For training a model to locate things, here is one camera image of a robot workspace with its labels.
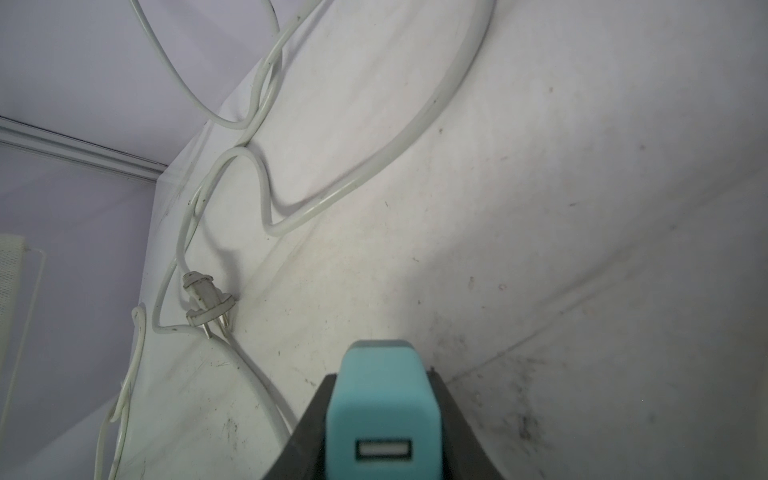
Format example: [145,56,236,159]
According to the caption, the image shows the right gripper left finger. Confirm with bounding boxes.
[263,374,337,480]

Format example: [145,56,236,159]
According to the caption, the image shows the teal adapter black strip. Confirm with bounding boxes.
[325,340,443,479]

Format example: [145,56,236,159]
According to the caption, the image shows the grey cable with plug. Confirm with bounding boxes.
[92,0,499,480]

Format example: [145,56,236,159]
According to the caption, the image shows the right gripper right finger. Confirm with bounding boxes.
[427,369,503,480]

